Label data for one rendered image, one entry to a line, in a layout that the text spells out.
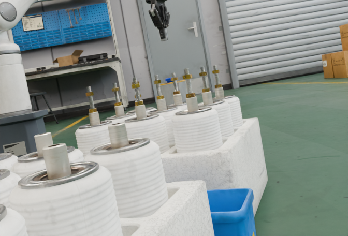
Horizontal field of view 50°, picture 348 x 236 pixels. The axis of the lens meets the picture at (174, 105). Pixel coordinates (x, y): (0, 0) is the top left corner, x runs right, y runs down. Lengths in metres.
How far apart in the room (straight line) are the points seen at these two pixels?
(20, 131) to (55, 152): 0.74
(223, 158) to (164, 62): 5.39
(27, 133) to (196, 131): 0.54
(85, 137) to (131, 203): 0.40
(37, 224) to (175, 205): 0.16
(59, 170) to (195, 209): 0.19
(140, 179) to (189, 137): 0.30
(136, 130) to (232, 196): 0.24
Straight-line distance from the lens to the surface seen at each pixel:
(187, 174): 0.71
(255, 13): 6.33
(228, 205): 0.67
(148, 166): 0.44
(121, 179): 0.44
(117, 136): 0.46
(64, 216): 0.34
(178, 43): 6.08
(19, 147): 1.11
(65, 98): 6.16
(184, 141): 0.73
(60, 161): 0.37
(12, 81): 1.12
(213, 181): 0.70
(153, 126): 0.76
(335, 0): 6.88
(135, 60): 6.04
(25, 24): 6.22
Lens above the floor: 0.32
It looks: 4 degrees down
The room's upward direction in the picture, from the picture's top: 10 degrees counter-clockwise
